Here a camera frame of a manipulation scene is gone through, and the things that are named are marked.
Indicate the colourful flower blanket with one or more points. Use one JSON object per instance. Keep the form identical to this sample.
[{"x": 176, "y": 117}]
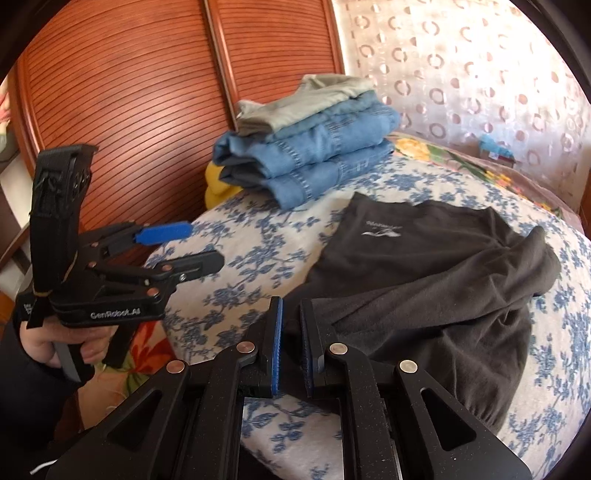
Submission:
[{"x": 415, "y": 147}]

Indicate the sheer curtain with circles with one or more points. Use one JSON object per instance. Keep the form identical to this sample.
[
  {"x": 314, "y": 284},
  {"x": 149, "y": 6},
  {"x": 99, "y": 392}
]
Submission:
[{"x": 461, "y": 69}]

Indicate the person's left forearm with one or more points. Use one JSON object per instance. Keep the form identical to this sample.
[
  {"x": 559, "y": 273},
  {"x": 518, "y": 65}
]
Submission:
[{"x": 27, "y": 406}]

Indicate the yellow cloth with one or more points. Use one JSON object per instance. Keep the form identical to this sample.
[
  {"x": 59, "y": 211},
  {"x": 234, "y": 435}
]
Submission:
[{"x": 214, "y": 189}]

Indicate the cardboard box with blue bag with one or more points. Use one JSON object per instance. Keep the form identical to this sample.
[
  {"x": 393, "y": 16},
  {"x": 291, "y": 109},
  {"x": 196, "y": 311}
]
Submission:
[{"x": 496, "y": 150}]

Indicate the folded blue jeans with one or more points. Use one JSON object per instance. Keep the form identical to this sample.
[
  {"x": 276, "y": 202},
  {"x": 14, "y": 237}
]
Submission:
[
  {"x": 341, "y": 117},
  {"x": 300, "y": 152},
  {"x": 314, "y": 182}
]

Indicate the black pants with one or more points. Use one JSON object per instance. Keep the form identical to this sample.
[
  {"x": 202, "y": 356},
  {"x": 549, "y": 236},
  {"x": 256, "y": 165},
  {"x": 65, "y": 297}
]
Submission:
[{"x": 415, "y": 286}]

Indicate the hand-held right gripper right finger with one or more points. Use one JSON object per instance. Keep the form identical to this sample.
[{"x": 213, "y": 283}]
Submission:
[{"x": 307, "y": 350}]

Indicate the blue floral blanket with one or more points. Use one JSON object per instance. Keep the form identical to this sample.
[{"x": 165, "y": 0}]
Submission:
[{"x": 258, "y": 244}]

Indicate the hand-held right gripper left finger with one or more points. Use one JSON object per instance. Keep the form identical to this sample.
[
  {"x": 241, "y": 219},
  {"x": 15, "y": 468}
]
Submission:
[{"x": 277, "y": 346}]

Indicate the folded grey pants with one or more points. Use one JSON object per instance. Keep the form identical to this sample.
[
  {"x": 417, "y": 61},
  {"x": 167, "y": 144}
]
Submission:
[{"x": 304, "y": 101}]

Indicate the person's left hand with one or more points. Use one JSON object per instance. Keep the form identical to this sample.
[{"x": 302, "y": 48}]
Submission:
[{"x": 39, "y": 344}]

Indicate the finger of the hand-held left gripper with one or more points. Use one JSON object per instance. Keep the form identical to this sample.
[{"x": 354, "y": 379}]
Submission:
[
  {"x": 203, "y": 264},
  {"x": 166, "y": 233}
]

